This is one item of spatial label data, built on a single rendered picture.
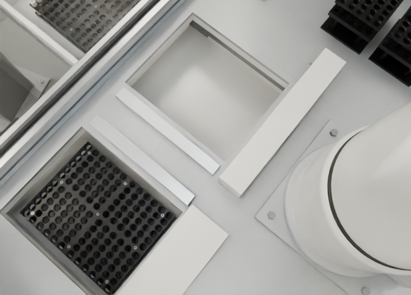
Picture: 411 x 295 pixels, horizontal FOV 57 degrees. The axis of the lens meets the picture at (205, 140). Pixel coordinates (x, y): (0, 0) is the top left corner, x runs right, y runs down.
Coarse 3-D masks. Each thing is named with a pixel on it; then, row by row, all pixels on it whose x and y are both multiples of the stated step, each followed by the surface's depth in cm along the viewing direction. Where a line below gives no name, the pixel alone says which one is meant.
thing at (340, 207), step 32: (384, 128) 40; (320, 160) 54; (352, 160) 42; (384, 160) 35; (288, 192) 63; (320, 192) 49; (352, 192) 41; (384, 192) 36; (288, 224) 63; (320, 224) 51; (352, 224) 43; (384, 224) 39; (320, 256) 61; (352, 256) 48; (384, 256) 42; (352, 288) 61
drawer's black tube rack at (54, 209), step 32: (96, 160) 72; (64, 192) 70; (96, 192) 73; (128, 192) 74; (32, 224) 68; (64, 224) 69; (96, 224) 69; (128, 224) 69; (160, 224) 69; (96, 256) 70; (128, 256) 67
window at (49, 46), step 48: (0, 0) 43; (48, 0) 49; (96, 0) 57; (144, 0) 68; (0, 48) 47; (48, 48) 55; (96, 48) 65; (0, 96) 53; (48, 96) 63; (0, 144) 61
